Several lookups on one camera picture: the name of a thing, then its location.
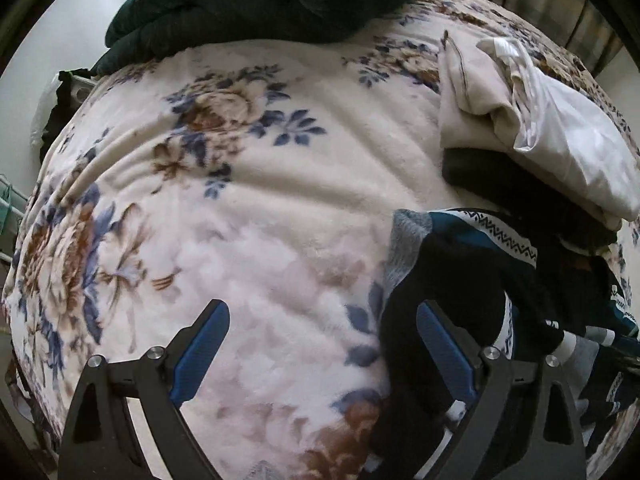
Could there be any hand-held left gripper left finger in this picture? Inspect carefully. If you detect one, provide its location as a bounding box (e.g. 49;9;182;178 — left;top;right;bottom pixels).
59;299;232;480

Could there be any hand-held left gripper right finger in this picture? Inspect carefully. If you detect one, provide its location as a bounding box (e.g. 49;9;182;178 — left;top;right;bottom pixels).
416;300;587;480

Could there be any black teal striped garment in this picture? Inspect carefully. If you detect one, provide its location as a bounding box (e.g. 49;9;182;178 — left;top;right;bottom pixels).
367;207;640;480

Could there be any dark grey cloth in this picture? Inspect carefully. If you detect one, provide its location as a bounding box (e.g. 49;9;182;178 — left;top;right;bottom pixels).
442;147;621;253

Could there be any floral printed blanket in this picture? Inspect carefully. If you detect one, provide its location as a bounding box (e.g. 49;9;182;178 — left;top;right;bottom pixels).
0;0;640;480

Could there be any white cloth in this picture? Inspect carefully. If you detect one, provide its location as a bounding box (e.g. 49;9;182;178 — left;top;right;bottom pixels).
477;36;640;222

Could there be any cream cloth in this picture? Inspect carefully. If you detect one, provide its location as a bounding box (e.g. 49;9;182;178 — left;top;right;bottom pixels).
438;30;531;152

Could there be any white plastic bag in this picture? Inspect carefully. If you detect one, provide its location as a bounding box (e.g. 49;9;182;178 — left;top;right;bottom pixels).
30;77;66;147

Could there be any black cloth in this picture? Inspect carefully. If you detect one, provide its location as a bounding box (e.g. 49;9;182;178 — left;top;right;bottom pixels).
42;70;96;147

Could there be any clear plastic box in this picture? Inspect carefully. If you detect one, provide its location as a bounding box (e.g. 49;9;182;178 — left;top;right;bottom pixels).
70;77;97;104

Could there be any teal folded quilt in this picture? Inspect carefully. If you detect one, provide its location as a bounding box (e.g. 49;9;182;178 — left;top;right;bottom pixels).
90;0;425;77

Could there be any wide blue-grey curtain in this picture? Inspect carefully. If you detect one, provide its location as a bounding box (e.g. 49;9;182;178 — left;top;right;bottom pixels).
470;0;626;76

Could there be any white wire rack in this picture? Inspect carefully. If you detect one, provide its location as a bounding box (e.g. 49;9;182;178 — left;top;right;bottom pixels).
0;172;28;266

